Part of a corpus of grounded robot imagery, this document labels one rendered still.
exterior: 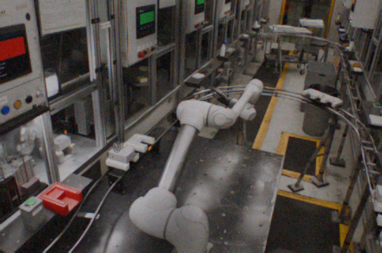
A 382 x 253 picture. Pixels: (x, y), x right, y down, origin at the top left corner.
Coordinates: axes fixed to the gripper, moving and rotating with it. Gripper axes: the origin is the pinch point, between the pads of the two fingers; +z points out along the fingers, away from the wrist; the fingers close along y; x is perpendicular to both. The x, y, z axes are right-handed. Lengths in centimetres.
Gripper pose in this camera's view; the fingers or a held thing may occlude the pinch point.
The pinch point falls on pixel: (213, 92)
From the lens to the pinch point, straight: 248.9
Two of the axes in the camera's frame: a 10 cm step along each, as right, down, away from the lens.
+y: 3.2, 5.9, 7.4
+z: -6.3, -4.5, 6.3
